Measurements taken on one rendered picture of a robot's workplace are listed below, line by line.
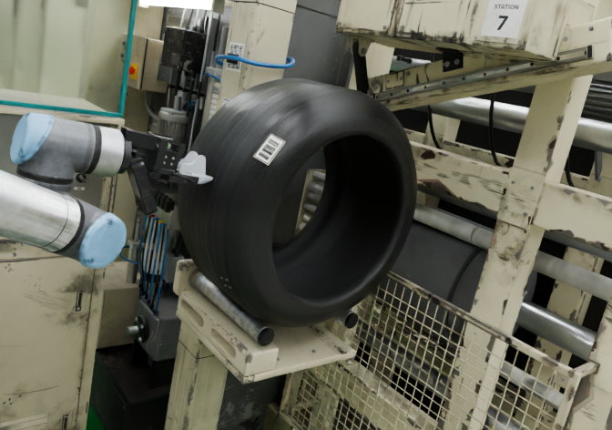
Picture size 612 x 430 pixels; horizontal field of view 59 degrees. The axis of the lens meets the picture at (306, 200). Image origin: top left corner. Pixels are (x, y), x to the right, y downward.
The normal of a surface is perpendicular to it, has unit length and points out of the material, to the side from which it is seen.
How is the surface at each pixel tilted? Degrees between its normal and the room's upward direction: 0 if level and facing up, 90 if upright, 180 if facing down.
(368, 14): 90
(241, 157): 67
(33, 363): 91
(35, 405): 90
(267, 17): 90
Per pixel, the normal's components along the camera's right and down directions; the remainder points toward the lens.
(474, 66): -0.76, -0.01
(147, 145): 0.61, 0.29
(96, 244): 0.86, 0.33
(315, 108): 0.28, -0.43
